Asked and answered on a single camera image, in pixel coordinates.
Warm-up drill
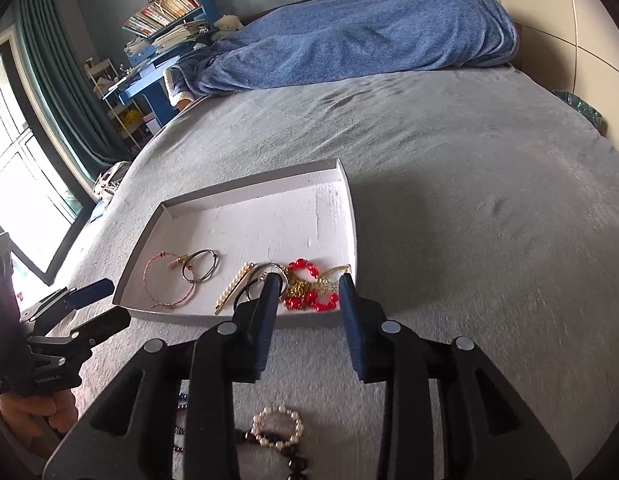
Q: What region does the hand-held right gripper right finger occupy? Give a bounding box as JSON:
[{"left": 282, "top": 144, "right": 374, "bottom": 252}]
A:
[{"left": 338, "top": 272, "right": 573, "bottom": 480}]

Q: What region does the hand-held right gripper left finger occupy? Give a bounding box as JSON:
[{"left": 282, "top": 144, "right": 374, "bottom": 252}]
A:
[{"left": 42, "top": 272, "right": 285, "bottom": 480}]

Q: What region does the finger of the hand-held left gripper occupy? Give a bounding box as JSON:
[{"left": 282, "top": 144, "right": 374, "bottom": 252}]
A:
[
  {"left": 26, "top": 306, "right": 131, "bottom": 361},
  {"left": 19, "top": 278, "right": 114, "bottom": 326}
]

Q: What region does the black hair tie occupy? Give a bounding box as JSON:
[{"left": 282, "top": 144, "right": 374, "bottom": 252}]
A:
[{"left": 232, "top": 272, "right": 270, "bottom": 306}]

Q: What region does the gold chain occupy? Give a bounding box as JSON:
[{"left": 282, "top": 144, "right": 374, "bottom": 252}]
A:
[{"left": 284, "top": 263, "right": 353, "bottom": 298}]

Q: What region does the pearl hair clip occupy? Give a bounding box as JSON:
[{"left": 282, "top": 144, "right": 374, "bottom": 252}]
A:
[{"left": 214, "top": 261, "right": 256, "bottom": 316}]

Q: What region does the metal ring bangle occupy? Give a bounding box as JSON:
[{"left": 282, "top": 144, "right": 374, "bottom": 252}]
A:
[{"left": 249, "top": 261, "right": 290, "bottom": 291}]

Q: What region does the pink cord bracelet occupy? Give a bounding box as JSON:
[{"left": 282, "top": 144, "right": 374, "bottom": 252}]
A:
[{"left": 143, "top": 251, "right": 197, "bottom": 309}]

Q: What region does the red bead bracelet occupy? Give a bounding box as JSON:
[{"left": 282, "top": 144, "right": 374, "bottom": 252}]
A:
[{"left": 282, "top": 257, "right": 340, "bottom": 312}]

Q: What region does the thin grey cord bracelet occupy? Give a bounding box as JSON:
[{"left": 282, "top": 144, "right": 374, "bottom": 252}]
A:
[{"left": 182, "top": 249, "right": 221, "bottom": 283}]

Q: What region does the grey cardboard box tray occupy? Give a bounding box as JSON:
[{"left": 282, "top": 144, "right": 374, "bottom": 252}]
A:
[{"left": 112, "top": 158, "right": 357, "bottom": 329}]

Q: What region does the person's left hand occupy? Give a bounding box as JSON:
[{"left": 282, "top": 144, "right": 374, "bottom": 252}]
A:
[{"left": 2, "top": 389, "right": 80, "bottom": 433}]

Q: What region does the window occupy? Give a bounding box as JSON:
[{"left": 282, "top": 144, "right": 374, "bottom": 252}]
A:
[{"left": 0, "top": 30, "right": 97, "bottom": 286}]

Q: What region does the grey bed blanket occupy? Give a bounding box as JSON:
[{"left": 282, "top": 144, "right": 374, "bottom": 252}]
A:
[{"left": 54, "top": 65, "right": 615, "bottom": 480}]

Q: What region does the white shelf rack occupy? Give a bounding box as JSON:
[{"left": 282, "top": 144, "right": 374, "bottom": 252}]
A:
[{"left": 85, "top": 57, "right": 155, "bottom": 153}]

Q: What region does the blue desk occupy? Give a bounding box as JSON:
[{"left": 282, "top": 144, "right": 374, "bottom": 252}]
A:
[{"left": 103, "top": 0, "right": 220, "bottom": 128}]

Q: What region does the teal curtain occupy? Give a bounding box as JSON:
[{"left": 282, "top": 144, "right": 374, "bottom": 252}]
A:
[{"left": 14, "top": 0, "right": 132, "bottom": 176}]

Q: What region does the stack of papers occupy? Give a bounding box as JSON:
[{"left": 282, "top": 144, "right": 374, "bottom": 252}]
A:
[{"left": 124, "top": 20, "right": 210, "bottom": 56}]

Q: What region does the row of books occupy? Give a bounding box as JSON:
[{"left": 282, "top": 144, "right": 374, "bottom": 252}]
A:
[{"left": 123, "top": 0, "right": 207, "bottom": 38}]

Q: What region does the blue blanket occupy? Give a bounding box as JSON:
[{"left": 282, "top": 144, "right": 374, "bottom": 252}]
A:
[{"left": 164, "top": 0, "right": 520, "bottom": 111}]

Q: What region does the white plush toy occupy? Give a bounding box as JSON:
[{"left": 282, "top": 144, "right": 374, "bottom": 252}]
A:
[{"left": 212, "top": 14, "right": 242, "bottom": 41}]

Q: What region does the teal patterned cloth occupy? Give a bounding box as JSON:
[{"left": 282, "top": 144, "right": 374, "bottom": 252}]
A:
[{"left": 554, "top": 89, "right": 605, "bottom": 133}]

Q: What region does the white pearl bracelet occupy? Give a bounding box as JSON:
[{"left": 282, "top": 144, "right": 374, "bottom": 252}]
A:
[{"left": 250, "top": 405, "right": 305, "bottom": 450}]

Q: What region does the dark multi-strand bead bracelet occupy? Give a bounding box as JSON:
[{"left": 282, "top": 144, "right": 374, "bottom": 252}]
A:
[{"left": 173, "top": 392, "right": 255, "bottom": 456}]

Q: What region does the black wooden bead bracelet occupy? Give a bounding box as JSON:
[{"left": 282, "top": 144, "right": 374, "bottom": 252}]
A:
[{"left": 274, "top": 440, "right": 315, "bottom": 480}]

